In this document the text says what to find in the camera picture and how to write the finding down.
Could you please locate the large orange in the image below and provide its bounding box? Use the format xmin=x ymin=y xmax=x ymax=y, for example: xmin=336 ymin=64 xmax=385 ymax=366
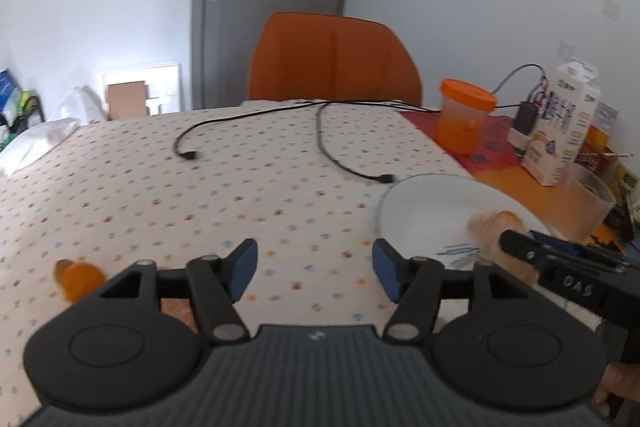
xmin=60 ymin=262 xmax=106 ymax=303

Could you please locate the person's hand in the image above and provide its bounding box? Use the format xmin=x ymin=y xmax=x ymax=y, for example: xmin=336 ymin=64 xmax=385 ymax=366
xmin=592 ymin=362 xmax=640 ymax=417

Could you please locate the clear plastic measuring cup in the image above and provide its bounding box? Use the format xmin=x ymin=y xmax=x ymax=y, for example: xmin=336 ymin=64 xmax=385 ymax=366
xmin=544 ymin=164 xmax=616 ymax=243

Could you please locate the red orange table mat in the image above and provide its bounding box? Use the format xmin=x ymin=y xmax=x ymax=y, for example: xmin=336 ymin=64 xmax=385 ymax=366
xmin=401 ymin=112 xmax=624 ymax=253

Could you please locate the white bowl blue rim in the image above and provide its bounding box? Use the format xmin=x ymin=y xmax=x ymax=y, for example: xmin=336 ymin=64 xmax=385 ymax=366
xmin=375 ymin=173 xmax=549 ymax=270

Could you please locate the white milk carton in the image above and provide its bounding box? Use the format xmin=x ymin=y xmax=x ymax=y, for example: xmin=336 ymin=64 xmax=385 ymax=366
xmin=522 ymin=60 xmax=601 ymax=186

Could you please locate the black power adapter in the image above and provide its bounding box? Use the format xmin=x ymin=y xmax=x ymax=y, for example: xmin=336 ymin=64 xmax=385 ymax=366
xmin=513 ymin=101 xmax=539 ymax=135

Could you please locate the orange lidded plastic cup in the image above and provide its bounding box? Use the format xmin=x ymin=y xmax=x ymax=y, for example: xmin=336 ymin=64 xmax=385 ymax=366
xmin=435 ymin=78 xmax=497 ymax=155

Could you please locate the white cloth bag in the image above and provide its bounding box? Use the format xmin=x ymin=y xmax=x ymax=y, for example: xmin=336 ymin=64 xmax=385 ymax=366
xmin=0 ymin=118 xmax=80 ymax=176

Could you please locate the floral polka dot tablecloth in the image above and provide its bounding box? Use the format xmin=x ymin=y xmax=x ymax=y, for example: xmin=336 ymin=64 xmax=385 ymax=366
xmin=1 ymin=102 xmax=462 ymax=426

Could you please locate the black metal shoe rack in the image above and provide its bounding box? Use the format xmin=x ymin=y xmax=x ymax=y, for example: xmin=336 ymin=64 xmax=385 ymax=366
xmin=1 ymin=94 xmax=46 ymax=148

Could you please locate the cardboard piece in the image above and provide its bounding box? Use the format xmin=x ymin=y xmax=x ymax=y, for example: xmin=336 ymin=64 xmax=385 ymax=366
xmin=106 ymin=81 xmax=148 ymax=120

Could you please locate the white framed board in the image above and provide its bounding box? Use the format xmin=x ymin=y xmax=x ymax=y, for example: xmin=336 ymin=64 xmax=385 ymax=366
xmin=144 ymin=63 xmax=181 ymax=116

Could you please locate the blue package on rack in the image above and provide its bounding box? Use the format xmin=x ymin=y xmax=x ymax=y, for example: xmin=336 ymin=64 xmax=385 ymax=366
xmin=0 ymin=69 xmax=23 ymax=126

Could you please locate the orange chair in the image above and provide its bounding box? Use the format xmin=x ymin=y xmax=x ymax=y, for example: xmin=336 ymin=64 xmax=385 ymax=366
xmin=247 ymin=12 xmax=422 ymax=105

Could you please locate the black usb cable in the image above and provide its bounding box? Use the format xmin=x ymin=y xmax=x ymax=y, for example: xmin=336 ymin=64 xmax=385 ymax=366
xmin=171 ymin=63 xmax=547 ymax=184

